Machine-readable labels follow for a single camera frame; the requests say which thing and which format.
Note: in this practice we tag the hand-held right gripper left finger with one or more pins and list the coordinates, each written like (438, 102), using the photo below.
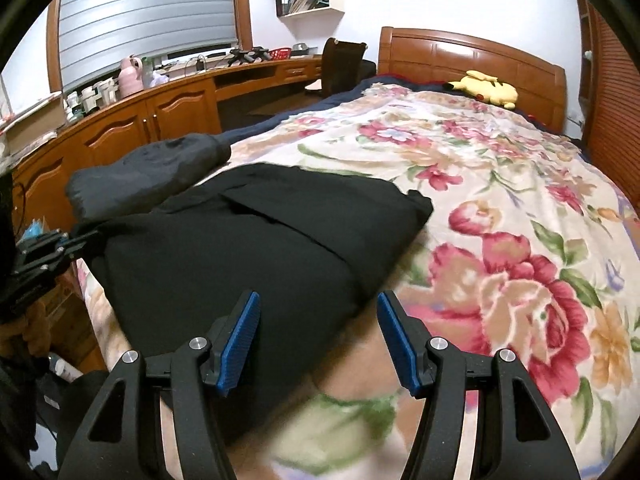
(240, 340)

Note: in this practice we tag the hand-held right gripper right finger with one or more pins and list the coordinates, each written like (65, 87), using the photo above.
(400, 345)

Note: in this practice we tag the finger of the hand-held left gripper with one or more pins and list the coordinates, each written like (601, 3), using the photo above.
(55, 242)
(50, 262)

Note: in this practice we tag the black coat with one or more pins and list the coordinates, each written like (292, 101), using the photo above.
(225, 250)

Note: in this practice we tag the white tube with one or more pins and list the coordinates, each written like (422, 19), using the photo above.
(65, 366)

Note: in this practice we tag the dark grey garment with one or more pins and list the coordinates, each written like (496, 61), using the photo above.
(140, 175)

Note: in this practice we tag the cardboard box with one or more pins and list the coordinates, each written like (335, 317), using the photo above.
(35, 125)

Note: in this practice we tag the floral blanket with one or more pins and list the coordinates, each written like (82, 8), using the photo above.
(500, 210)

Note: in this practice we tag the wooden desk with cabinets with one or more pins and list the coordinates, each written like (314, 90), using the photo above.
(175, 105)

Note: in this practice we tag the pale green bottle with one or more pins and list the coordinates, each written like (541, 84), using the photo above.
(148, 72)

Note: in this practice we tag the grey window blind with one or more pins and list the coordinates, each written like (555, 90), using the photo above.
(150, 10)

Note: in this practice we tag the black device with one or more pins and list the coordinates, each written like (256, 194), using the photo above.
(247, 55)

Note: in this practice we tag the yellow plush toy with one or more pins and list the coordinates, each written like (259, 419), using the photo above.
(487, 89)

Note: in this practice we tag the dark desk chair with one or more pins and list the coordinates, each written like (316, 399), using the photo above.
(340, 67)

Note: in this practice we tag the red basket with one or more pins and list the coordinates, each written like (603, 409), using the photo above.
(281, 53)

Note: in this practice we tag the wooden headboard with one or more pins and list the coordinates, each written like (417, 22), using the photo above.
(450, 55)

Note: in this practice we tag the steel bowl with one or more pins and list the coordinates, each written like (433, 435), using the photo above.
(301, 48)

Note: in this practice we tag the wooden louvered wardrobe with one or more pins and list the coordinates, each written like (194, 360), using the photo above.
(612, 110)

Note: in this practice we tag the wooden window frame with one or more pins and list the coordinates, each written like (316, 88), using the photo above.
(242, 5)

